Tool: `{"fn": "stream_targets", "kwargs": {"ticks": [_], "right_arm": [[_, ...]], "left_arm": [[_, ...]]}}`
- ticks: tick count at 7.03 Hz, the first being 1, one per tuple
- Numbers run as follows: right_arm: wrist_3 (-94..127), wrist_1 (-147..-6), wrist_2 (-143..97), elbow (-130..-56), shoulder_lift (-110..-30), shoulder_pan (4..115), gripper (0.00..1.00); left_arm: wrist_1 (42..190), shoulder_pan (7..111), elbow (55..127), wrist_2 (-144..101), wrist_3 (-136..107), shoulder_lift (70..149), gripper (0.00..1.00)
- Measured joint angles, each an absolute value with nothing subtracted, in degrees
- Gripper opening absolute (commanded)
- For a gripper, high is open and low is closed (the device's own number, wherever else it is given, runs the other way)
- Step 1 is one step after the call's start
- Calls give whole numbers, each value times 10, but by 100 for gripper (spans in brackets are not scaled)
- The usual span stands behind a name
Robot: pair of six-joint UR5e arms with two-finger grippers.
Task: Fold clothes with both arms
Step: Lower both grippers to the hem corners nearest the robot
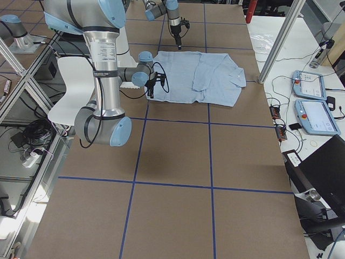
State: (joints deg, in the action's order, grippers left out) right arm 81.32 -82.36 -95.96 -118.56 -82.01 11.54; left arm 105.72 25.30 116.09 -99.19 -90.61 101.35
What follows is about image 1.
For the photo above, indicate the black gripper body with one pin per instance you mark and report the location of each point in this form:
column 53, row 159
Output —
column 150, row 86
column 175, row 30

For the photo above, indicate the light blue button-up shirt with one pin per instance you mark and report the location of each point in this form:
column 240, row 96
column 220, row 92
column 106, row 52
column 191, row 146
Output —
column 195, row 76

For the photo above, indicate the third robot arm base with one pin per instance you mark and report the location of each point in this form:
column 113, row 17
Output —
column 23, row 42

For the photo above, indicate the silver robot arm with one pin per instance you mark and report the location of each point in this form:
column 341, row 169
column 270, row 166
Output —
column 102, row 120
column 170, row 8

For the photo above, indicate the white plastic chair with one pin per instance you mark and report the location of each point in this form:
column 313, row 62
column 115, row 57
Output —
column 77, row 75

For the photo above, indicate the red fire extinguisher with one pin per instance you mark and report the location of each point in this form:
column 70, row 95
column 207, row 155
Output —
column 250, row 11

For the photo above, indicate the clear plastic bag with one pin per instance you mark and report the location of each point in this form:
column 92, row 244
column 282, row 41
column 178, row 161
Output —
column 262, row 42

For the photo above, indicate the orange black adapter box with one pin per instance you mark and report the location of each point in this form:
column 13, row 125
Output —
column 281, row 133
column 275, row 112

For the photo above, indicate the upper blue teach pendant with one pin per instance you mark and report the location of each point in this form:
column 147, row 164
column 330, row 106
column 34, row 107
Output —
column 308, row 85

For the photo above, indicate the blue teach pendant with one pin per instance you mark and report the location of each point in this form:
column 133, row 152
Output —
column 315, row 117
column 308, row 85

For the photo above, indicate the white power strip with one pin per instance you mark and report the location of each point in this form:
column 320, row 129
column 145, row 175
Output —
column 32, row 159

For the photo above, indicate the metal water bottle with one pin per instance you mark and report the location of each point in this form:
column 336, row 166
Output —
column 324, row 46

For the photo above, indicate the lower blue teach pendant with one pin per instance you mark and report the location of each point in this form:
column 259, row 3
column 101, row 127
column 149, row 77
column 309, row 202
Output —
column 315, row 117

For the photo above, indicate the black monitor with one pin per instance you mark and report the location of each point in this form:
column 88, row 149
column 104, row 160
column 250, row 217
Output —
column 319, row 180

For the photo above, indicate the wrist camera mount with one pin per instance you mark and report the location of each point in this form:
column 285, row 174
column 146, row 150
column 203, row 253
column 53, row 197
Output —
column 161, row 78
column 184, row 22

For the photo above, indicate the grey aluminium frame post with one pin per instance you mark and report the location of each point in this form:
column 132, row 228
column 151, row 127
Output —
column 281, row 37

